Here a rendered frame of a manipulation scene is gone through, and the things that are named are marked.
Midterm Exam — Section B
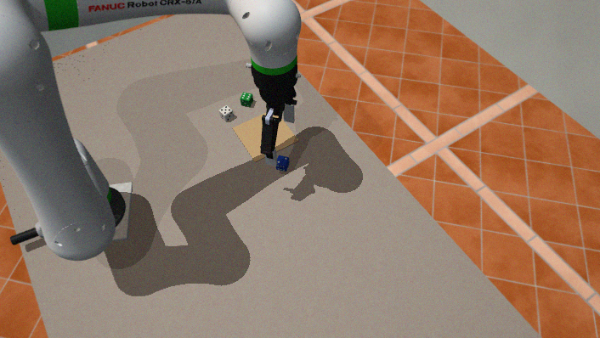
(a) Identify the blue die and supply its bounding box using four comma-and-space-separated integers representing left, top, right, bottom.
276, 155, 290, 172

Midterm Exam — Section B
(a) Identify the green die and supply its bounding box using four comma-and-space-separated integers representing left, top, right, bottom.
241, 93, 253, 107

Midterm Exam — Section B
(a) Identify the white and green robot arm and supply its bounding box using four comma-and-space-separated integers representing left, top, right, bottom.
0, 0, 302, 261

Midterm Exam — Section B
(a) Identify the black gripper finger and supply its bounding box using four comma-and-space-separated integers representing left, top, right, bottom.
260, 104, 285, 166
283, 89, 297, 123

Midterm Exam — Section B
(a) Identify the white die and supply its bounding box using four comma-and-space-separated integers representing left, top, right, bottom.
219, 105, 234, 121

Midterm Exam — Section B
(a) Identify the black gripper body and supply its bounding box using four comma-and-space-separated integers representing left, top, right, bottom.
259, 87, 294, 115

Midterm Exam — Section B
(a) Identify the tan square mat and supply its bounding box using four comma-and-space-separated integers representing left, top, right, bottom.
233, 113, 299, 163

